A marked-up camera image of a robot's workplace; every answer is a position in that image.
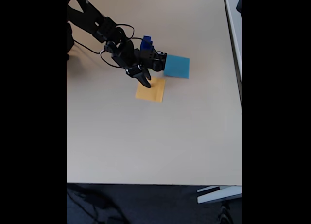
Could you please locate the black floor cable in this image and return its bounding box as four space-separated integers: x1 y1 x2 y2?
67 186 127 224

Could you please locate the white table foot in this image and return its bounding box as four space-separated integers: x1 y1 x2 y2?
196 185 242 205

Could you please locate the orange paper square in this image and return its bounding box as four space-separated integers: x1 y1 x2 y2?
135 77 166 103

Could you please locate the medium blue cube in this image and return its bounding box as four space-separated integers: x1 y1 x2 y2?
140 40 155 52

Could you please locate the light blue paper square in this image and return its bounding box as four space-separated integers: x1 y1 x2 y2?
164 54 190 80

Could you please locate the black chair base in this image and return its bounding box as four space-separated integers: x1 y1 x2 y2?
217 201 235 224

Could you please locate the black camera box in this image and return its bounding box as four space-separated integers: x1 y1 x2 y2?
138 48 168 73

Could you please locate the white adjacent table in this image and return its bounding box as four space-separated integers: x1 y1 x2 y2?
223 0 242 103

